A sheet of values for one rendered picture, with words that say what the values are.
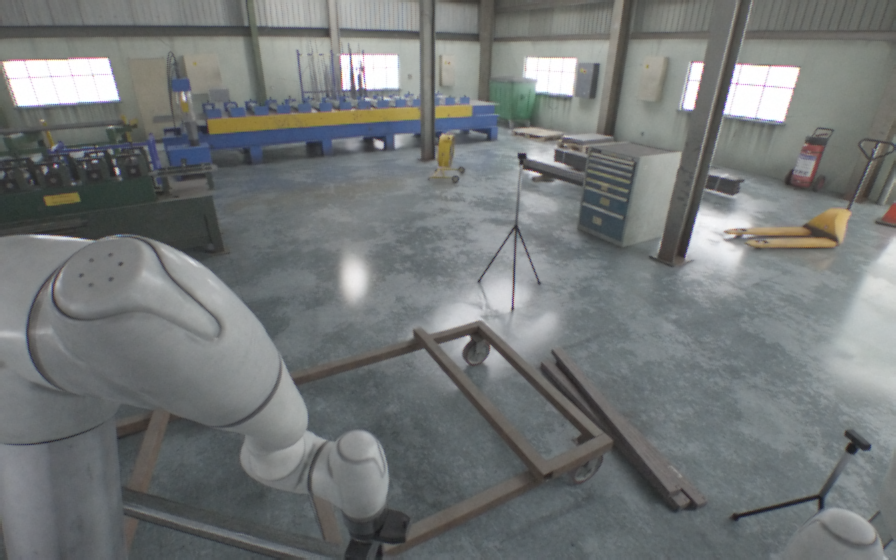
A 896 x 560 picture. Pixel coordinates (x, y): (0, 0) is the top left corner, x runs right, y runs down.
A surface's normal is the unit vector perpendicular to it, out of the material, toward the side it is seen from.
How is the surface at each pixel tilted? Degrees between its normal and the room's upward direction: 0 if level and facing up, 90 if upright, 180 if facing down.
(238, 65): 90
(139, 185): 90
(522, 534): 0
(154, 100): 90
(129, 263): 32
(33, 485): 75
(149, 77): 90
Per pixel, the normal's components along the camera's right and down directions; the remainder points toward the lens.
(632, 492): 0.01, -0.89
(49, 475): 0.55, 0.19
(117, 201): 0.50, 0.40
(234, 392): 0.76, 0.47
